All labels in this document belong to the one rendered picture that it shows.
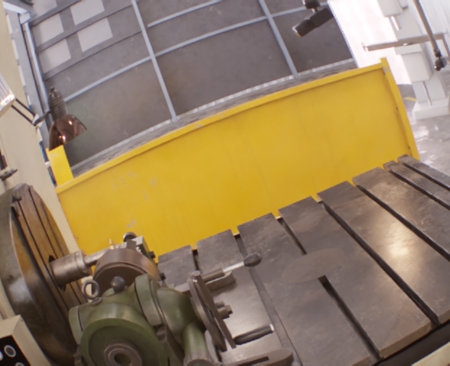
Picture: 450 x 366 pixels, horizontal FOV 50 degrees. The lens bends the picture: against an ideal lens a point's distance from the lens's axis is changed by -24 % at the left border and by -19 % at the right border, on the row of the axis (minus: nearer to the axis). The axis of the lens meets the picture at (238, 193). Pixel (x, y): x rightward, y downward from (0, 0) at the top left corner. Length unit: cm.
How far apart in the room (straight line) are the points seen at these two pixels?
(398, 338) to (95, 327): 63
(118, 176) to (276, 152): 96
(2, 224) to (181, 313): 54
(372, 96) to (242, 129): 90
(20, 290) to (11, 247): 11
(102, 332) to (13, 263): 34
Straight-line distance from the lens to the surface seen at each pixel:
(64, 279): 150
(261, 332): 120
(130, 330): 105
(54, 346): 135
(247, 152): 351
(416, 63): 685
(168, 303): 112
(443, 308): 120
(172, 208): 354
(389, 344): 115
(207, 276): 113
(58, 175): 707
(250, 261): 113
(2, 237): 133
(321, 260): 166
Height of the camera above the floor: 168
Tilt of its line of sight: 15 degrees down
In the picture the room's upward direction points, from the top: 21 degrees counter-clockwise
